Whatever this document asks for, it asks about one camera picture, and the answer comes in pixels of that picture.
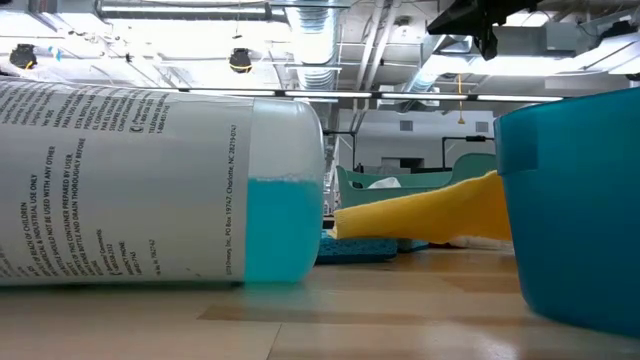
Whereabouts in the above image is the blue spray bottle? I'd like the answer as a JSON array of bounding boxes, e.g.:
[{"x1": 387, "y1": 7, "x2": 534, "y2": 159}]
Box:
[{"x1": 0, "y1": 77, "x2": 325, "y2": 289}]

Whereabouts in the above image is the black pipe frame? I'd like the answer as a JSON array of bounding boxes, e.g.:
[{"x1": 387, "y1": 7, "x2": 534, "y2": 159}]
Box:
[{"x1": 442, "y1": 134, "x2": 496, "y2": 170}]

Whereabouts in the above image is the yellow cloth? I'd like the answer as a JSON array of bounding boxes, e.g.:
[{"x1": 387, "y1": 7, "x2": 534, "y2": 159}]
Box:
[{"x1": 332, "y1": 169, "x2": 514, "y2": 245}]

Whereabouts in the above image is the long ceiling light strip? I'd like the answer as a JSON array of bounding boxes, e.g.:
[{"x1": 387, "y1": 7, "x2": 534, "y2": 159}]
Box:
[{"x1": 177, "y1": 88, "x2": 564, "y2": 103}]

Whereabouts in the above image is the white cloth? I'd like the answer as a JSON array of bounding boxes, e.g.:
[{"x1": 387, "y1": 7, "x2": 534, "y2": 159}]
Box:
[{"x1": 367, "y1": 176, "x2": 403, "y2": 190}]

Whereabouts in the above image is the silver ventilation duct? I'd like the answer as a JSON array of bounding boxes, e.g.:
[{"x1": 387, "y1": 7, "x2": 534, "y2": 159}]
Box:
[
  {"x1": 402, "y1": 34, "x2": 481, "y2": 94},
  {"x1": 285, "y1": 0, "x2": 346, "y2": 91}
]

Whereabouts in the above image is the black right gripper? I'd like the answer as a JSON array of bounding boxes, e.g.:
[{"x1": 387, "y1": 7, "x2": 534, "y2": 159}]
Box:
[{"x1": 427, "y1": 0, "x2": 544, "y2": 61}]

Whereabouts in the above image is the dark blue plastic bin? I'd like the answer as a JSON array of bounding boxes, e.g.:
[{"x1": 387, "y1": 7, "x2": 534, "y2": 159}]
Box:
[{"x1": 493, "y1": 87, "x2": 640, "y2": 339}]

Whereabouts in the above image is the yellow hanging cord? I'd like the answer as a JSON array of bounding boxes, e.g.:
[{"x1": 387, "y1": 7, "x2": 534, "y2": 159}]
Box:
[{"x1": 455, "y1": 73, "x2": 467, "y2": 125}]

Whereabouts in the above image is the large green plastic basket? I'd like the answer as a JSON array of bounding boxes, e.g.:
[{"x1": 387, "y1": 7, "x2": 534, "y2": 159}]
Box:
[{"x1": 335, "y1": 152, "x2": 499, "y2": 209}]

